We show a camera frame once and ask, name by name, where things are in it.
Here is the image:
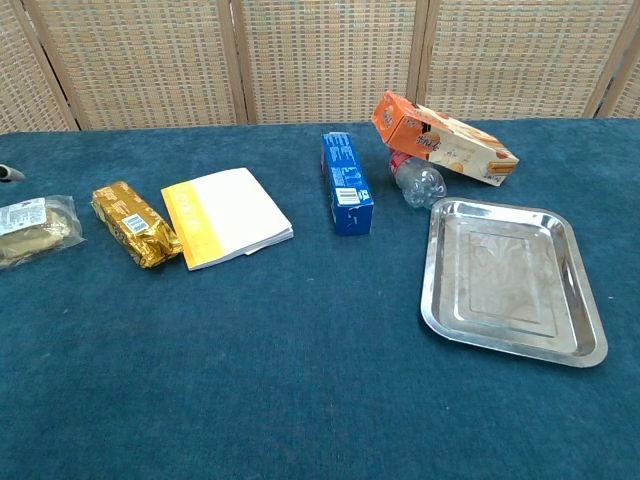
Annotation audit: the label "bread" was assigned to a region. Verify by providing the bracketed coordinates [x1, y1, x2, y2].
[0, 194, 85, 271]

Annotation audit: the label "gold foil snack package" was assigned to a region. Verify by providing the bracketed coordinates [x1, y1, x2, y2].
[90, 180, 184, 270]

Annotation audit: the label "yellow and white notepad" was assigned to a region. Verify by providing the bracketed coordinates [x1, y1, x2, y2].
[159, 167, 295, 272]

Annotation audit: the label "blue cardboard box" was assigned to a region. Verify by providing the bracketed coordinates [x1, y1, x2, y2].
[320, 131, 375, 237]

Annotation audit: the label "blue tablecloth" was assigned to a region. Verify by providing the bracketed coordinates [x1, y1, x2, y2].
[0, 117, 640, 480]

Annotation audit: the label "clear plastic bottle red label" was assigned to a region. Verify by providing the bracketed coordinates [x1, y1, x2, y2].
[388, 147, 448, 209]

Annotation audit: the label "orange cracker box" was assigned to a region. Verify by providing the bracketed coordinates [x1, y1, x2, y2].
[371, 90, 521, 188]

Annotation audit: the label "silver metal tray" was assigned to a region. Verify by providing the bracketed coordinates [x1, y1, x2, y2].
[419, 197, 609, 369]

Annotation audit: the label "woven folding screen wooden frame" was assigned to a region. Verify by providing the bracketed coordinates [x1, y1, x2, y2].
[0, 0, 640, 134]

